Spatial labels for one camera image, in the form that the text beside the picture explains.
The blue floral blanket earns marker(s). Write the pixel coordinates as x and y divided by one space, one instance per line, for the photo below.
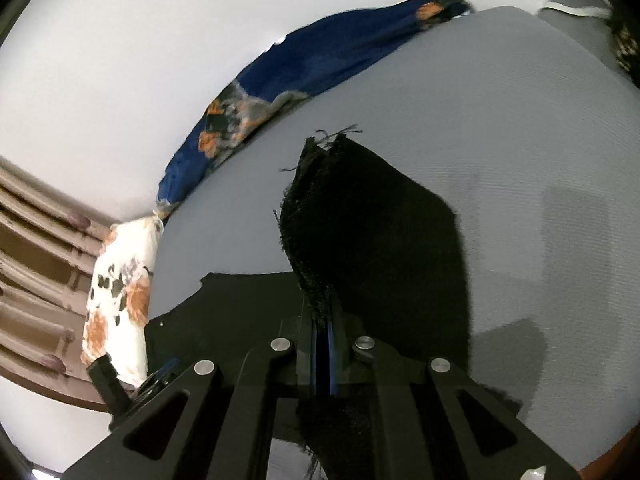
325 60

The black pants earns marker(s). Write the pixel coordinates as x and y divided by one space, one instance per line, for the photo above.
375 240

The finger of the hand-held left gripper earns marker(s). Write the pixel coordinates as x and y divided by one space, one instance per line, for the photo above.
107 377
162 372

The white floral pillow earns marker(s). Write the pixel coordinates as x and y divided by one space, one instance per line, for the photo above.
125 310

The zebra striped cloth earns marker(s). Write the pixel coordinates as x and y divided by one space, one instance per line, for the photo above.
625 45

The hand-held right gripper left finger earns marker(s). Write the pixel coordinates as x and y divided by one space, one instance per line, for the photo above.
314 355

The wooden headboard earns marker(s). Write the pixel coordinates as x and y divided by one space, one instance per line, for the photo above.
35 270

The brown wooden bed frame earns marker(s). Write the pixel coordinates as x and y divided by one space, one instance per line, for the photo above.
615 460

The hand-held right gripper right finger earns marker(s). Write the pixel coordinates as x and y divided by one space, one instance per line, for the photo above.
331 355

